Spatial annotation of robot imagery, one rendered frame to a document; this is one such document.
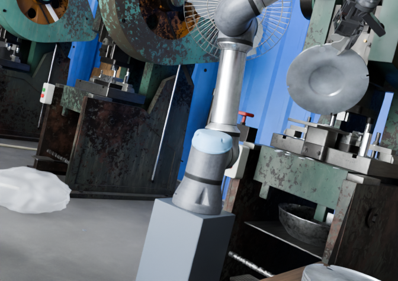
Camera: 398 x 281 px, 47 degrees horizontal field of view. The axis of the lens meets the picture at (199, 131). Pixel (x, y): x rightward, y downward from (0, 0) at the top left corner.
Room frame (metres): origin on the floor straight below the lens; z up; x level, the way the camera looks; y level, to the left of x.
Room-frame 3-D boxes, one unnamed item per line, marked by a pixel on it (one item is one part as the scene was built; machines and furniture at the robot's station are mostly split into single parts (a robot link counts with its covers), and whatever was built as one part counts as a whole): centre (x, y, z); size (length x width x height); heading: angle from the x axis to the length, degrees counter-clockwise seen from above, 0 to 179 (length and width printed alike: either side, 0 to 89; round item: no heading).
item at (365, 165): (1.91, -0.57, 0.68); 0.45 x 0.30 x 0.06; 45
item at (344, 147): (1.91, -0.58, 0.72); 0.20 x 0.16 x 0.03; 45
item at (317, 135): (1.79, -0.45, 0.72); 0.25 x 0.14 x 0.14; 135
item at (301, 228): (1.91, -0.57, 0.36); 0.34 x 0.34 x 0.10
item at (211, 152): (1.37, -0.05, 0.62); 0.13 x 0.12 x 0.14; 165
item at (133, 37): (3.39, 0.40, 0.87); 1.53 x 0.99 x 1.74; 133
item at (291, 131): (2.03, -0.45, 0.76); 0.17 x 0.06 x 0.10; 45
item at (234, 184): (2.20, -0.48, 0.45); 0.92 x 0.12 x 0.90; 135
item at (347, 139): (1.91, -0.57, 0.76); 0.15 x 0.09 x 0.05; 45
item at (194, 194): (1.36, -0.05, 0.50); 0.15 x 0.15 x 0.10
